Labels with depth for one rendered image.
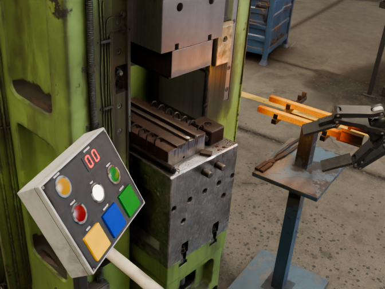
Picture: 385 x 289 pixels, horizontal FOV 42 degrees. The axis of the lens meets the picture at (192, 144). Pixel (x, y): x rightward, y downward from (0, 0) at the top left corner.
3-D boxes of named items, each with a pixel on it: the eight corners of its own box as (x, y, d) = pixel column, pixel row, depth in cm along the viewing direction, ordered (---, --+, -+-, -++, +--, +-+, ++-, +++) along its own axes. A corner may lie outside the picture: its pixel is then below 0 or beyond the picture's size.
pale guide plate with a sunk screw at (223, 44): (230, 61, 208) (234, 21, 199) (215, 66, 202) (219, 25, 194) (226, 60, 209) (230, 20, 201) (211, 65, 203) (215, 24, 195)
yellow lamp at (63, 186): (75, 192, 131) (74, 178, 128) (59, 199, 128) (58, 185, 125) (68, 187, 132) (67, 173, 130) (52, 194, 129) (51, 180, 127)
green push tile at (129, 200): (140, 203, 155) (129, 183, 153) (131, 217, 149) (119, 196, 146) (136, 205, 156) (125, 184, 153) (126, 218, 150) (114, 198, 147)
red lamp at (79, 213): (90, 218, 133) (90, 205, 131) (75, 226, 130) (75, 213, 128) (83, 213, 135) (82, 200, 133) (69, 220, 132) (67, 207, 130)
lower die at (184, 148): (204, 149, 198) (205, 130, 194) (167, 167, 185) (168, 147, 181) (134, 112, 222) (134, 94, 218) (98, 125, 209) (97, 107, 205)
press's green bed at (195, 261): (218, 301, 250) (227, 228, 226) (164, 344, 226) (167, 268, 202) (145, 245, 282) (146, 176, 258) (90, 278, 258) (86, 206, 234)
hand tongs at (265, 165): (319, 124, 256) (319, 122, 256) (326, 127, 254) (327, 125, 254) (254, 169, 215) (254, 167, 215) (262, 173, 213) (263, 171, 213)
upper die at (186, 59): (211, 65, 180) (213, 39, 175) (171, 78, 167) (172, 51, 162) (135, 34, 204) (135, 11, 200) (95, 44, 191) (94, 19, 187)
